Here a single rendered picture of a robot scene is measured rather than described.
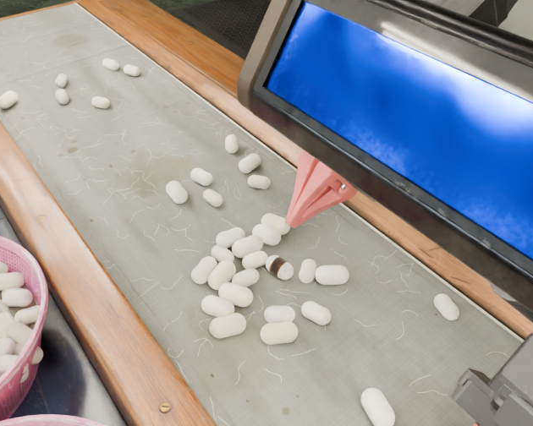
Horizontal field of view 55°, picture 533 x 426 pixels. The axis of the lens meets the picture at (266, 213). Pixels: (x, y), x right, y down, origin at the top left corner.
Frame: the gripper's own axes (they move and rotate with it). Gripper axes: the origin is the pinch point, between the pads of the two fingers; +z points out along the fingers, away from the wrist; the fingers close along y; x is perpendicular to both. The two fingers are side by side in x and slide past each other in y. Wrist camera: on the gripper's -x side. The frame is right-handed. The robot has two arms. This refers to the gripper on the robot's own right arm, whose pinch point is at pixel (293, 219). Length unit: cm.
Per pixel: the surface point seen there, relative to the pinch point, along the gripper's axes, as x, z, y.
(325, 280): 5.1, 3.4, 4.7
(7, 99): -5, 15, -55
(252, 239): 2.6, 5.2, -4.6
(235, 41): 139, -41, -189
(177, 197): 1.1, 7.6, -17.1
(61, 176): -4.0, 16.1, -32.8
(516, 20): 185, -126, -89
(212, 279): -1.7, 10.6, -2.5
